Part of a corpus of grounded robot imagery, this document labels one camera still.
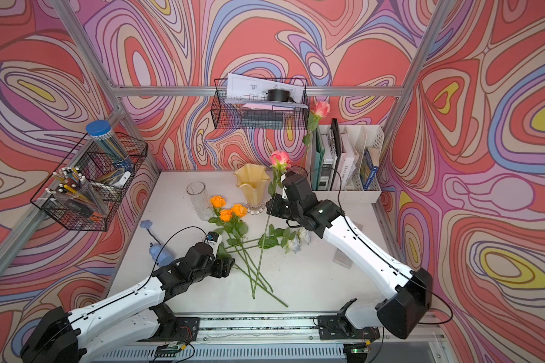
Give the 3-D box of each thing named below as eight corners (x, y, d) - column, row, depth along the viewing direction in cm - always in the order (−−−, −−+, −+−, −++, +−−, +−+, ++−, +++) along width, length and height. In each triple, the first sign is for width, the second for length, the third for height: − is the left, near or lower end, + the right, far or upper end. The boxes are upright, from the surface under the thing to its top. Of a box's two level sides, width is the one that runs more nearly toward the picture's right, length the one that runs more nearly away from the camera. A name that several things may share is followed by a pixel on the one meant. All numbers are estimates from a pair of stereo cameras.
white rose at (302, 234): (291, 254, 92) (291, 248, 88) (283, 242, 95) (283, 236, 91) (311, 242, 95) (313, 237, 91) (303, 231, 98) (304, 225, 95)
